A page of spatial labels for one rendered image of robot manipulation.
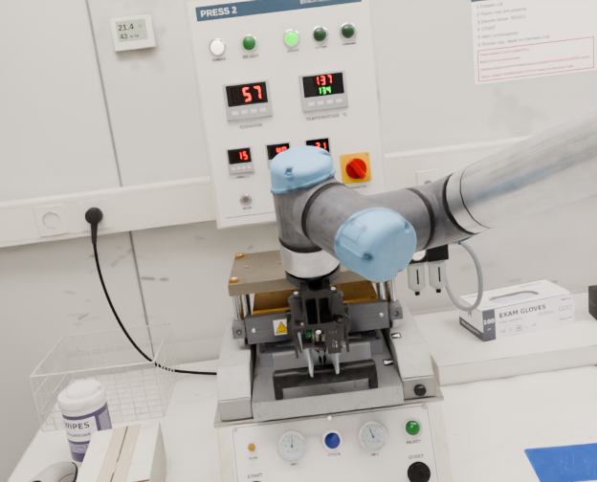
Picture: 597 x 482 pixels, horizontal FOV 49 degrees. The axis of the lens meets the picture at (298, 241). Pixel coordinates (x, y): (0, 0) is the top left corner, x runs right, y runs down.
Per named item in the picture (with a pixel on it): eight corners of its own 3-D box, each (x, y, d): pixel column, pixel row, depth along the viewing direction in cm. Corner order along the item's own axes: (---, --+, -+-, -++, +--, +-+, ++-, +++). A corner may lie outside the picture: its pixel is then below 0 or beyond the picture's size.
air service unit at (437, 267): (387, 295, 131) (381, 223, 127) (459, 286, 131) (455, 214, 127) (391, 303, 126) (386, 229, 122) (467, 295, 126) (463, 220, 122)
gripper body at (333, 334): (294, 362, 86) (284, 292, 79) (291, 319, 93) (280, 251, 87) (352, 355, 86) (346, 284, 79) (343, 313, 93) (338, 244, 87)
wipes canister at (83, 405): (78, 447, 131) (63, 379, 127) (121, 441, 131) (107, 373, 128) (66, 471, 123) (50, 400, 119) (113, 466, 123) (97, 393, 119)
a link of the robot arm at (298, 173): (295, 182, 70) (253, 157, 76) (304, 264, 76) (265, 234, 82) (351, 157, 73) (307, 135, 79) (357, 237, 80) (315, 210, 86)
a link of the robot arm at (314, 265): (276, 223, 84) (340, 215, 84) (281, 251, 87) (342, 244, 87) (279, 256, 78) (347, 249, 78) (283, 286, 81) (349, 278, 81)
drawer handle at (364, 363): (275, 394, 96) (272, 369, 95) (376, 382, 96) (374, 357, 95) (275, 401, 94) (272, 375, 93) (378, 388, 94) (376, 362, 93)
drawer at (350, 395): (260, 345, 124) (254, 307, 122) (376, 332, 124) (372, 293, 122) (254, 427, 95) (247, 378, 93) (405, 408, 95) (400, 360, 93)
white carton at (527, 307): (458, 324, 157) (456, 295, 155) (544, 306, 161) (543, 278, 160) (483, 342, 146) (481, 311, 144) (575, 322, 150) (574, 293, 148)
